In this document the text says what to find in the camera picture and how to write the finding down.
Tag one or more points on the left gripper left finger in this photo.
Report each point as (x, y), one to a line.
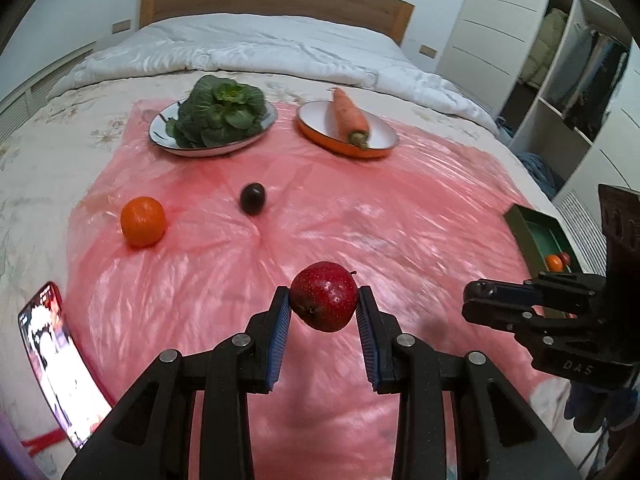
(244, 364)

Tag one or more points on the white wardrobe shelving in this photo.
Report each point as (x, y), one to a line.
(557, 112)

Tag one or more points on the hanging dark clothes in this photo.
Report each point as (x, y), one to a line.
(585, 104)

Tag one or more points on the carrot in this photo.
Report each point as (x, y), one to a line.
(351, 124)

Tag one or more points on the orange rimmed plate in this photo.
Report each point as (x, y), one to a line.
(316, 121)

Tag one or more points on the blue towel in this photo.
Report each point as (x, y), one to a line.
(548, 180)

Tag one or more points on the white drawer cabinet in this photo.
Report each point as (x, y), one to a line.
(488, 47)

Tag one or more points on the white duvet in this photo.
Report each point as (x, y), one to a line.
(285, 45)

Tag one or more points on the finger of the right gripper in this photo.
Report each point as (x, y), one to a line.
(525, 290)
(522, 321)

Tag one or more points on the green leafy vegetable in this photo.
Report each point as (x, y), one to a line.
(212, 95)

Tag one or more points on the floral bed cover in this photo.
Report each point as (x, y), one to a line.
(49, 164)

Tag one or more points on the green rectangular tray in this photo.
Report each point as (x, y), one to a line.
(539, 236)

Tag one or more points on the smartphone red case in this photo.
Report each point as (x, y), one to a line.
(75, 400)

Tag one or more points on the white plate blue rim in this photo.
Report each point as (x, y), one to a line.
(176, 131)

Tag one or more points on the pink plastic sheet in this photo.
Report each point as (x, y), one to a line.
(416, 227)

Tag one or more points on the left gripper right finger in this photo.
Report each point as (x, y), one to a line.
(400, 363)

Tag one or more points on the white slatted door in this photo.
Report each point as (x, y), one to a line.
(584, 229)

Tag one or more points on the orange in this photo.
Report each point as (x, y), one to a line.
(143, 222)
(554, 263)

